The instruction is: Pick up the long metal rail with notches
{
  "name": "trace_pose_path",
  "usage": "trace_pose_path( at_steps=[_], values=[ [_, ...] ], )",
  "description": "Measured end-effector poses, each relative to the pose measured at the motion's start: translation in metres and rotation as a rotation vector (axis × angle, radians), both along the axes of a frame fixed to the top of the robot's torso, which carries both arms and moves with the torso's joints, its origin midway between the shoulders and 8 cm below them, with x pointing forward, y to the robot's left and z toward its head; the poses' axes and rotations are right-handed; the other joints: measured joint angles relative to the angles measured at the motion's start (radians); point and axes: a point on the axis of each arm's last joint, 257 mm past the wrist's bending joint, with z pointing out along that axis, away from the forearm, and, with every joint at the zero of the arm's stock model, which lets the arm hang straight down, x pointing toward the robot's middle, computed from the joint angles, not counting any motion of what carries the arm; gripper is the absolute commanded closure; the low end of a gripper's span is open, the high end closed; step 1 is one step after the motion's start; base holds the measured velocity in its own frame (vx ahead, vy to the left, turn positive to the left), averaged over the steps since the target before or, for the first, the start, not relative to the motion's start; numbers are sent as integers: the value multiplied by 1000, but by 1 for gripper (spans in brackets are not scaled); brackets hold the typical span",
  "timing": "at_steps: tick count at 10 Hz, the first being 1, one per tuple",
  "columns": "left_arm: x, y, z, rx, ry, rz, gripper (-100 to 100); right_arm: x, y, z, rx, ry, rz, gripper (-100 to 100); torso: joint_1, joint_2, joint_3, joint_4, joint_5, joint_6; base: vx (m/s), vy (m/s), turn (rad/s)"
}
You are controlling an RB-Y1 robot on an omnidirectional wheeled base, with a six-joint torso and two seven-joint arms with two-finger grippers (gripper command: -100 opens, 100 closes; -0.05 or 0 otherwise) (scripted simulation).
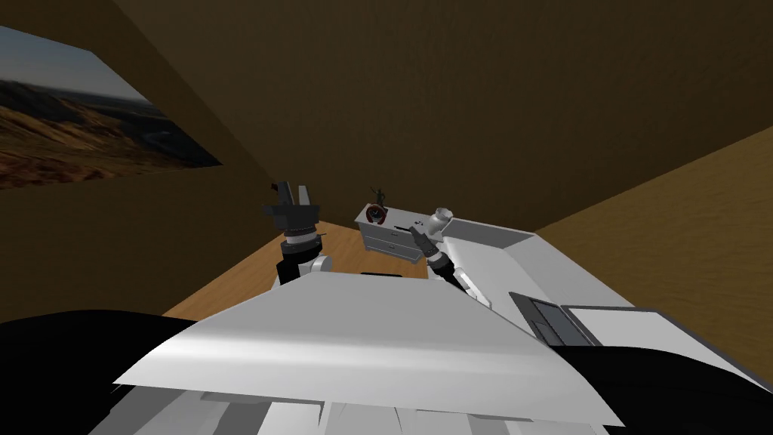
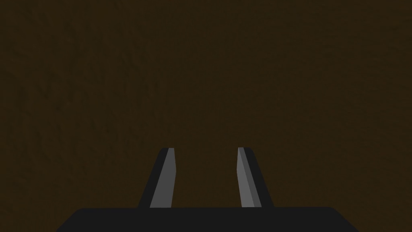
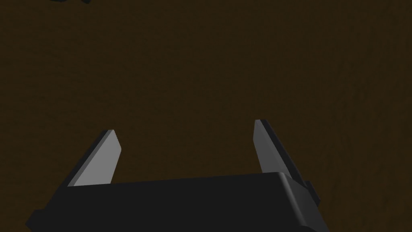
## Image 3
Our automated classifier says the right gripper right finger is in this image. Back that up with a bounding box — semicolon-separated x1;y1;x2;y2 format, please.
252;119;307;187

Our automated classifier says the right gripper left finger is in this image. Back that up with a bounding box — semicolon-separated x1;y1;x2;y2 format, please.
63;129;122;188

